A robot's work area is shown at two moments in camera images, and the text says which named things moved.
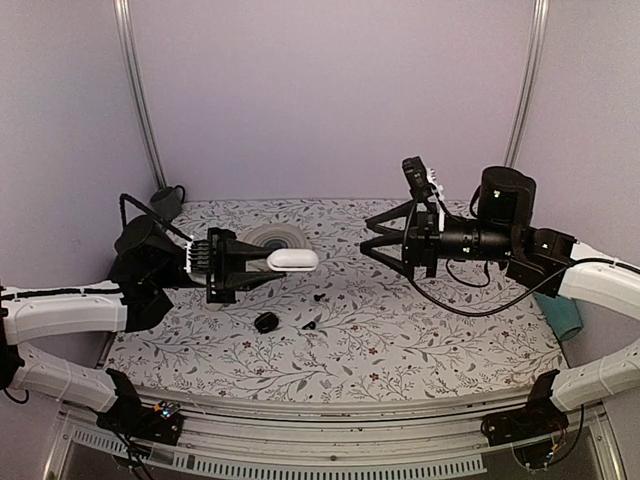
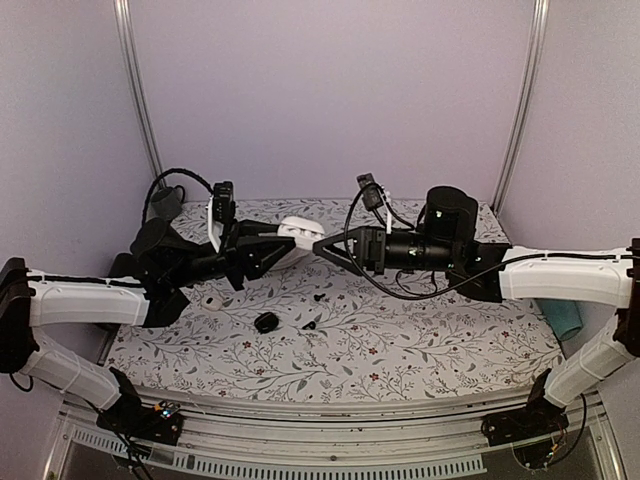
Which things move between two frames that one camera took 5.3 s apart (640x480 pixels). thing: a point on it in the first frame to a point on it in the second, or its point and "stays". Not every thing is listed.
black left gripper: x=222 y=279 to x=245 y=248
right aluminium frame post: x=539 y=18 stays
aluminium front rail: x=436 y=437 stays
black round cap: x=266 y=322 stays
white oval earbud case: x=292 y=259 to x=305 y=232
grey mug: x=167 y=202 stays
